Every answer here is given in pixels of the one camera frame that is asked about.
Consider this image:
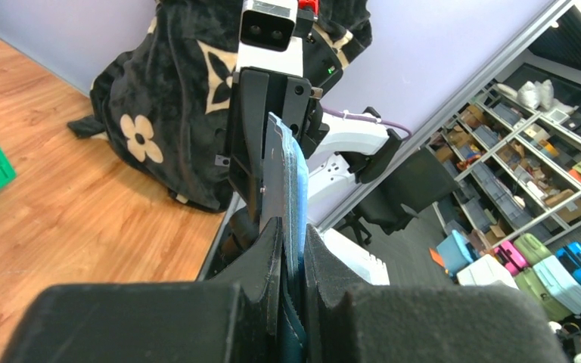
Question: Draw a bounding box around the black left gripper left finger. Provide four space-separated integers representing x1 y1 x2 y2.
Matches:
1 217 283 362

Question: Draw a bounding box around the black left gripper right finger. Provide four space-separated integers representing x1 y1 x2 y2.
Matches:
304 226 566 362

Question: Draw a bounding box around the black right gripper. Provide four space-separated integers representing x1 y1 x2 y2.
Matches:
224 68 330 224

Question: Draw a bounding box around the blue card holder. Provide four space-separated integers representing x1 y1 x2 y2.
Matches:
260 113 308 362

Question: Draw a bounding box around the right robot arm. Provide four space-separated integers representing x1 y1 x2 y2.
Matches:
226 23 402 217

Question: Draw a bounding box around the black floral blanket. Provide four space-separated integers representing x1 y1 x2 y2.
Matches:
66 0 374 213

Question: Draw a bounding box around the black office chair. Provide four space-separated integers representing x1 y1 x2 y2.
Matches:
335 147 459 246

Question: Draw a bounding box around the pink suitcase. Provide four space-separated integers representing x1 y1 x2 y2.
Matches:
494 240 530 277

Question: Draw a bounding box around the green suitcase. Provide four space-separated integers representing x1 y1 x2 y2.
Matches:
512 232 572 323

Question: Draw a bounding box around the metal storage shelf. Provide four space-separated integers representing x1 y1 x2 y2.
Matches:
428 83 581 244

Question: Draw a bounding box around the light blue suitcase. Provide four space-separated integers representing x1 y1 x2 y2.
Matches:
533 256 581 315

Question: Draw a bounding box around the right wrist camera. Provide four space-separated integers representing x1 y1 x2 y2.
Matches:
235 0 319 76

